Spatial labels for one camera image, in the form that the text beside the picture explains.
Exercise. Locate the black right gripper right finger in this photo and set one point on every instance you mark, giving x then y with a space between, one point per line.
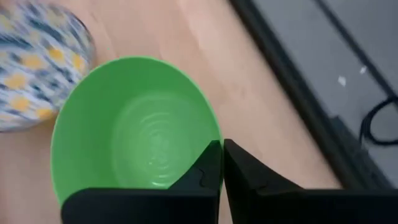
295 207

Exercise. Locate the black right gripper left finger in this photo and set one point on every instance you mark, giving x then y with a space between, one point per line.
140 207

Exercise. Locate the green plastic mini bowl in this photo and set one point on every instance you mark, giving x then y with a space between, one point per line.
140 124

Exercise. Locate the blue yellow patterned mini bowl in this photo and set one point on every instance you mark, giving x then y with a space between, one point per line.
37 62

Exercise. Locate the white paper scrap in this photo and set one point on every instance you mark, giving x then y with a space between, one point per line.
362 70
342 81

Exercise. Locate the black metal table frame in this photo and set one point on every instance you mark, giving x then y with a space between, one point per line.
276 62

